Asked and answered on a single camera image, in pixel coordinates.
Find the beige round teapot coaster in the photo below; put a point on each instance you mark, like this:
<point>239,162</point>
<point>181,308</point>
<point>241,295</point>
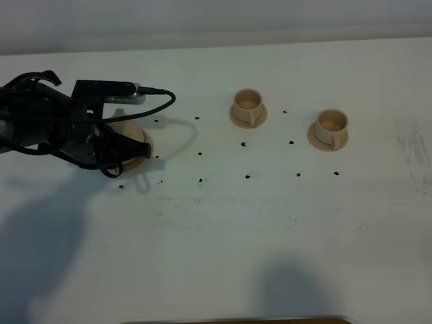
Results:
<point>135,149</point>

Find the beige saucer right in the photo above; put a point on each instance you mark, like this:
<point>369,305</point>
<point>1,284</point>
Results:
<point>317,140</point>

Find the beige teacup right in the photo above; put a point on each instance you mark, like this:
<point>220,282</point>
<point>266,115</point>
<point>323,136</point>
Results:
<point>332,128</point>

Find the beige teapot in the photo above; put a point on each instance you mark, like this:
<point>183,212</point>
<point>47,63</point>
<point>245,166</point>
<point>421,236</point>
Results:
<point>128,128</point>

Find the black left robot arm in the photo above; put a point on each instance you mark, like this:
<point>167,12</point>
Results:
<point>39,120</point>

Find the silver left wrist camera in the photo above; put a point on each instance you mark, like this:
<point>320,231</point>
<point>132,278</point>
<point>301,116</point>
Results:
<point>94,94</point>

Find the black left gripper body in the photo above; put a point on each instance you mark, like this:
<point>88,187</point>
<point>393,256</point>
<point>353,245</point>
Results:
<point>92,147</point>

